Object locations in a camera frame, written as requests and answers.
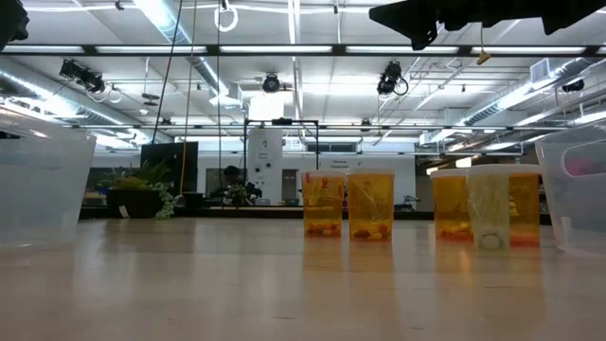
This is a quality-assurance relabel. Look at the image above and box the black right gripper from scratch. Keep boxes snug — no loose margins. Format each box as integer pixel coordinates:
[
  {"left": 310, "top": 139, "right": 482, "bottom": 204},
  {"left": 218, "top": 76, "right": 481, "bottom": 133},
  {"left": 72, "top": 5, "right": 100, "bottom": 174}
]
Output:
[{"left": 368, "top": 0, "right": 545, "bottom": 51}]

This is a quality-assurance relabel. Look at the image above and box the small white-capped pill bottle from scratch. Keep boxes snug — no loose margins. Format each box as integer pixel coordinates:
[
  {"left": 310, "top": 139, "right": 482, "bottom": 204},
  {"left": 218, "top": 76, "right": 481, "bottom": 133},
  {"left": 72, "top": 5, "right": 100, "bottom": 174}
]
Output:
[{"left": 465, "top": 164, "right": 512, "bottom": 252}]

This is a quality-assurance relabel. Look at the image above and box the clear plastic bin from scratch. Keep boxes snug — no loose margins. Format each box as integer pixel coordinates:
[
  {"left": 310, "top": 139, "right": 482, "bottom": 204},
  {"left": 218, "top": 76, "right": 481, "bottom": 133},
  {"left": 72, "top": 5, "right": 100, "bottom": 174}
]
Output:
[
  {"left": 534, "top": 120, "right": 606, "bottom": 257},
  {"left": 0, "top": 106, "right": 98, "bottom": 250}
]

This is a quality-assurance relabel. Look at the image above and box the black mounted spotlight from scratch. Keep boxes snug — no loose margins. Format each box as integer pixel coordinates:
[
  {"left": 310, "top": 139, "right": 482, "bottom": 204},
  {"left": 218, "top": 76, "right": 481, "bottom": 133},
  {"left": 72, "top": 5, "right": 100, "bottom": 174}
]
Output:
[
  {"left": 376, "top": 60, "right": 409, "bottom": 97},
  {"left": 58, "top": 58, "right": 108, "bottom": 95}
]

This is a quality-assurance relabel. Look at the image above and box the yellow hanging plug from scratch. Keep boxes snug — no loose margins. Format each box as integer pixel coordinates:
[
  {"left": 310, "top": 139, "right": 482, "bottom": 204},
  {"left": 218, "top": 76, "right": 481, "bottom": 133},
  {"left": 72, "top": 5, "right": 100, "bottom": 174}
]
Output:
[{"left": 476, "top": 23, "right": 491, "bottom": 66}]

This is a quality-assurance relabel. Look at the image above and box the white cabinet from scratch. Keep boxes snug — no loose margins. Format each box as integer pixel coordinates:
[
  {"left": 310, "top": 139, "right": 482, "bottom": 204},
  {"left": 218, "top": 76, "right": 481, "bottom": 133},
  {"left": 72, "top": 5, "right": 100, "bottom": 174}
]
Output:
[{"left": 247, "top": 127, "right": 284, "bottom": 205}]

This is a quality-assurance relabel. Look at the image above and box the person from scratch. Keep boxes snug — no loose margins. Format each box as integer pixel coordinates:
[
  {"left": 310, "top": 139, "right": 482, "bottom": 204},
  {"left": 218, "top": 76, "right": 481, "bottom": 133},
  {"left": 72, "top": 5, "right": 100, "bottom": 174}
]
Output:
[{"left": 210, "top": 164, "right": 264, "bottom": 207}]

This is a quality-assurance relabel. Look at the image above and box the small green background plant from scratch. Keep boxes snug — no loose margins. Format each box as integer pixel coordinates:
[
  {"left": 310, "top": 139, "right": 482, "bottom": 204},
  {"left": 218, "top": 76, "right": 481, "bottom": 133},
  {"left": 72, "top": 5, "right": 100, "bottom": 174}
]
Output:
[{"left": 224, "top": 183, "right": 250, "bottom": 207}]

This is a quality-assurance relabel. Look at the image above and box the black upright panel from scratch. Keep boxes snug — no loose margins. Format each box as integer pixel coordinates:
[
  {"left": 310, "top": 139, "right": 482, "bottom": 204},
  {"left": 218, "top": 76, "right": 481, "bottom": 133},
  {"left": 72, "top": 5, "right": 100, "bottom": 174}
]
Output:
[{"left": 140, "top": 141, "right": 199, "bottom": 195}]

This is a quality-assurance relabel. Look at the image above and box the green potted succulent plant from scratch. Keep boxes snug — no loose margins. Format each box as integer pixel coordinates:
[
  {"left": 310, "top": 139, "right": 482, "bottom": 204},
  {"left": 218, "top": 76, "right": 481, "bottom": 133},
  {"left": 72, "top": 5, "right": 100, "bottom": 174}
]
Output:
[{"left": 97, "top": 160, "right": 176, "bottom": 222}]

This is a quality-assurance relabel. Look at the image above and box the black overhead camera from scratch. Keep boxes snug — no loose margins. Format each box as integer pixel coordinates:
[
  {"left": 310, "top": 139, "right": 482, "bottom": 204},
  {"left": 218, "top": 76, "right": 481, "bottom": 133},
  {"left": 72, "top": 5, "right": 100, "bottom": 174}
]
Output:
[{"left": 261, "top": 72, "right": 282, "bottom": 95}]

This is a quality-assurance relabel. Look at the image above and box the black metal stand frame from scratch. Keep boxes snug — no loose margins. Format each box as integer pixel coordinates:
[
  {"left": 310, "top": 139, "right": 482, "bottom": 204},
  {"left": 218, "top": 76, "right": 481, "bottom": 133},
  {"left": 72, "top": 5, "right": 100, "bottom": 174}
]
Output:
[{"left": 243, "top": 117, "right": 321, "bottom": 206}]

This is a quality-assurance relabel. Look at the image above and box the white hanging cable loop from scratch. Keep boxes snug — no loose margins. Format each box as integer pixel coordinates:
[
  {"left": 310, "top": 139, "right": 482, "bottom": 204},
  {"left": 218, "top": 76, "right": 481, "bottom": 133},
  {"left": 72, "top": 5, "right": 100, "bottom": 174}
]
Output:
[{"left": 213, "top": 0, "right": 240, "bottom": 33}]

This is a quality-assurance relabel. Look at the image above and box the black hanging cable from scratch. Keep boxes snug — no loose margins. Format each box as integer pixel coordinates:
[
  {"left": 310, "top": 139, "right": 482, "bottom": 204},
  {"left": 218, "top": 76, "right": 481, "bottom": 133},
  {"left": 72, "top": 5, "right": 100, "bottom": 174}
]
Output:
[{"left": 151, "top": 0, "right": 185, "bottom": 145}]

